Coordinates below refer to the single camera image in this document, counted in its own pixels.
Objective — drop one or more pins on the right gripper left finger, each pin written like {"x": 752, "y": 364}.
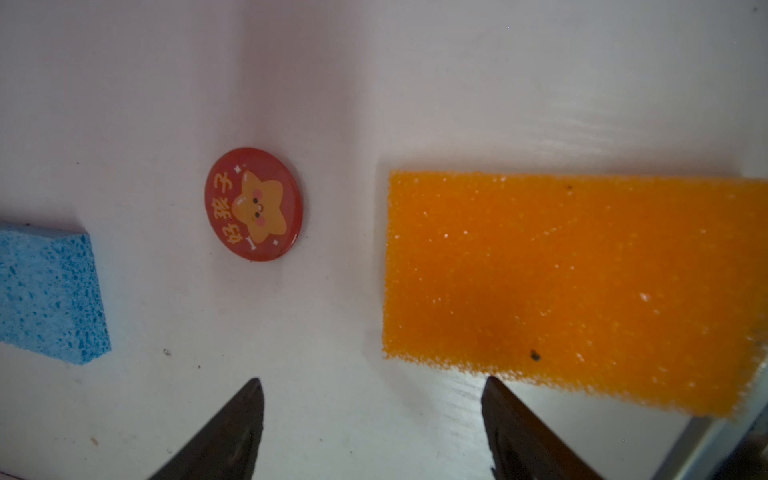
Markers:
{"x": 227, "y": 446}

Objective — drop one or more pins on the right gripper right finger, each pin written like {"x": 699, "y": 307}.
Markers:
{"x": 522, "y": 446}

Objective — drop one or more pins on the orange sponge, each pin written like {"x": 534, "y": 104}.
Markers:
{"x": 647, "y": 289}

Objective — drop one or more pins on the blue sponge right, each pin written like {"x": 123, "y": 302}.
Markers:
{"x": 51, "y": 300}

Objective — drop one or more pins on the red star button badge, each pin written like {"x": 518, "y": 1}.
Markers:
{"x": 254, "y": 204}

